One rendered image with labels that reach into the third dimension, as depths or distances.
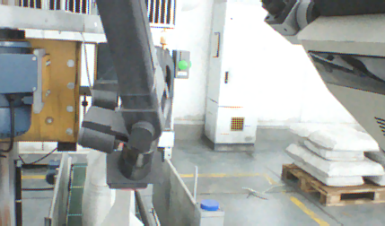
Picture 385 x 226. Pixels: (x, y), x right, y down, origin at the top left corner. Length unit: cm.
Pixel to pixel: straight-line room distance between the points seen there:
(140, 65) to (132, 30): 5
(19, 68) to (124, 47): 52
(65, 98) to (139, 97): 72
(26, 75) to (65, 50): 26
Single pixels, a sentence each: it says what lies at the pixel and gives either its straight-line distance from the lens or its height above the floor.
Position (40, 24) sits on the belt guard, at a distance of 109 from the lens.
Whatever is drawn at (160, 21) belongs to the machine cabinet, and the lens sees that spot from 411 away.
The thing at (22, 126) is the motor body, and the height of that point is 111.
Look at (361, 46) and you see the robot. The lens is 71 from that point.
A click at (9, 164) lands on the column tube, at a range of 139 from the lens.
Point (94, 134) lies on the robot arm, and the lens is 64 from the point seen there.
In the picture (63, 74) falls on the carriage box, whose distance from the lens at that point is 125.
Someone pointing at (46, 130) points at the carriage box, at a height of 106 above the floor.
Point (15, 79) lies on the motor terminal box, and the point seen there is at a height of 125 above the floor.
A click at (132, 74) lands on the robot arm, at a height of 131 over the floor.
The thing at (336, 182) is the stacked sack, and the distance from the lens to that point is 388.
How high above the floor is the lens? 136
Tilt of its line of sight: 10 degrees down
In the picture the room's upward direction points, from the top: 4 degrees clockwise
